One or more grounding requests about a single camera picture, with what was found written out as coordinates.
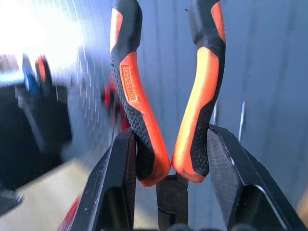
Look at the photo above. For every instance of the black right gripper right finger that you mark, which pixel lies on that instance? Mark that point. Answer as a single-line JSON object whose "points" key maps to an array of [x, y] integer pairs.
{"points": [[240, 192]]}

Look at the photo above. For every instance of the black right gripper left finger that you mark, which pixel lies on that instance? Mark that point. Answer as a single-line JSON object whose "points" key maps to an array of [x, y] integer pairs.
{"points": [[108, 183]]}

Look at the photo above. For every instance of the orange and black pliers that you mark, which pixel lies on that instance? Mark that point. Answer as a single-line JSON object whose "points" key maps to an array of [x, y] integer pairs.
{"points": [[142, 113]]}

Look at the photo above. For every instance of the red and black tool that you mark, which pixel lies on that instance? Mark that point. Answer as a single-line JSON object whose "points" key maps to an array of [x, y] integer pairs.
{"points": [[72, 211]]}

